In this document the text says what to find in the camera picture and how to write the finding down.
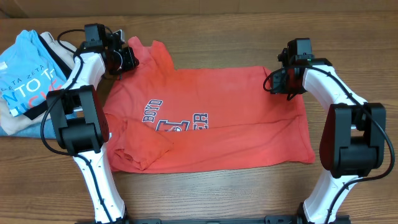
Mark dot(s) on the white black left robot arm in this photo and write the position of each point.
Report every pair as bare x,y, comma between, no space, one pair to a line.
78,119

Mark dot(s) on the white beige folded garment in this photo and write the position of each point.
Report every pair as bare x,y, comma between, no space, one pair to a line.
10,124

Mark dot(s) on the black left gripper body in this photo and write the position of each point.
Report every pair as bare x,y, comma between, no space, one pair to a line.
122,61

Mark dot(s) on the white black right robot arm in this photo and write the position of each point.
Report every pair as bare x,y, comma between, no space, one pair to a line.
354,146

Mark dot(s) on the light blue printed t-shirt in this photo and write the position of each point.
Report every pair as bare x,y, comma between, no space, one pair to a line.
29,70

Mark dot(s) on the blue denim garment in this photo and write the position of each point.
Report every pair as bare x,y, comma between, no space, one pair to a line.
33,131

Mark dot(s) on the red polo shirt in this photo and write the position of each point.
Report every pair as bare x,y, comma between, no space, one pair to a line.
164,120

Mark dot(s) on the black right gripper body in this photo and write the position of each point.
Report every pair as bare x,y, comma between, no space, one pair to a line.
281,84

